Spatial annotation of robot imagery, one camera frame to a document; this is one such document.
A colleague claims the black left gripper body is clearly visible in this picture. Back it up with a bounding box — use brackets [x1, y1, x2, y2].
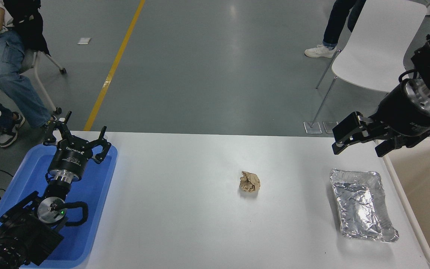
[48, 139, 93, 176]

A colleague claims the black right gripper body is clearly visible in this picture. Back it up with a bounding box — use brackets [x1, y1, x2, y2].
[373, 83, 430, 137]

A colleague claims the silver foil tray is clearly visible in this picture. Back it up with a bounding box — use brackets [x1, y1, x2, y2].
[330, 168, 399, 243]

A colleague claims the blue plastic tray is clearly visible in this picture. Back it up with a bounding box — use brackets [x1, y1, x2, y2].
[0, 144, 118, 269]

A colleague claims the large pale bin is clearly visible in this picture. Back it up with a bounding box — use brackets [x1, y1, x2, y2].
[381, 136, 430, 269]

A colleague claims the white shell chair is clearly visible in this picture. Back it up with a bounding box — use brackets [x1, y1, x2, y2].
[310, 0, 428, 127]

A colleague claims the grey wheeled chair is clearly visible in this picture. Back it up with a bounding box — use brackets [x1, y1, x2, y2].
[19, 49, 67, 114]

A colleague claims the person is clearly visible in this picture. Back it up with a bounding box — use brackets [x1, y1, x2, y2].
[0, 0, 57, 148]
[305, 0, 367, 58]

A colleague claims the crumpled tan paper ball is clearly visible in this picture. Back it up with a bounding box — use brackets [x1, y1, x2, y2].
[239, 171, 261, 193]

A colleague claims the black jacket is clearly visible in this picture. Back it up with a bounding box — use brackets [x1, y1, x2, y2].
[4, 0, 50, 56]

